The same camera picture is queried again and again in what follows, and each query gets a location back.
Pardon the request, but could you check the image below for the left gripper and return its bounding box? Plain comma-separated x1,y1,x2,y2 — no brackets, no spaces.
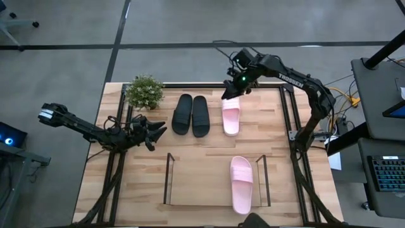
126,115,168,152

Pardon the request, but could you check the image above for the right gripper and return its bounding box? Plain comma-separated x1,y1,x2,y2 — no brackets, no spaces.
221,65,259,100

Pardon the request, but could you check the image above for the pink slide sandal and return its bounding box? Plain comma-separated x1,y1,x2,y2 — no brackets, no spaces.
229,155,254,215
221,96,241,137

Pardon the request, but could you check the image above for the black slide sandal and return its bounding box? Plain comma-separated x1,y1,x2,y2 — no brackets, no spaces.
171,93,194,136
191,95,211,139

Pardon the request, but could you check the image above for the black metal wood shelf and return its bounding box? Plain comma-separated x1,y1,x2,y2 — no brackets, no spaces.
163,153,272,209

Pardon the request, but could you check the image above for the green potted plant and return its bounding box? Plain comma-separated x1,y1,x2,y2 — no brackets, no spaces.
125,74,165,111

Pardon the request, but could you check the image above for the white paper sheet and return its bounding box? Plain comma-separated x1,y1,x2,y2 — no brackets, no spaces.
327,151,343,172

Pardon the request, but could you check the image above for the person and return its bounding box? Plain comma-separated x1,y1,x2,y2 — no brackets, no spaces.
237,212,270,228

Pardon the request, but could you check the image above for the dark grey desk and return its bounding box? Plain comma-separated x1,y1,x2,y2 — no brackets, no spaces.
351,58,405,142
357,137,405,220

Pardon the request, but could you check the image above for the grey metal stand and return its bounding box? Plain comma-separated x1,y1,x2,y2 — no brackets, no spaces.
0,142,52,228

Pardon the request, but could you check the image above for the black computer blue light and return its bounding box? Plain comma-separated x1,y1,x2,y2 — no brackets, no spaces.
0,121,28,149

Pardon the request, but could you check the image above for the black laptop blue screen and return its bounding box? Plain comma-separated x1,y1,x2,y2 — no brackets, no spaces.
382,100,405,120

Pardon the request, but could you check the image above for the black keyboard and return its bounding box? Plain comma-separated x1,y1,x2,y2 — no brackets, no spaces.
368,155,405,193

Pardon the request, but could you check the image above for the grey office chair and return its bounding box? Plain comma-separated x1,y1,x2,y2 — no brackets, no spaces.
0,0,41,53

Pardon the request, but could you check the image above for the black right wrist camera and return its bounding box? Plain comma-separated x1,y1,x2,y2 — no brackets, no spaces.
233,47,254,69

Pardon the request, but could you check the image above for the black aluminium table frame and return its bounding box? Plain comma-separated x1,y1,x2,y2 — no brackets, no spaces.
72,82,346,228

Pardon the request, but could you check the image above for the yellow cable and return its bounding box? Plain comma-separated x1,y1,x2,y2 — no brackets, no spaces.
328,86,362,127

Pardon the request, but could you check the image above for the black metal post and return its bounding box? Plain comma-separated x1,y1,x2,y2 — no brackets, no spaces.
363,29,405,70

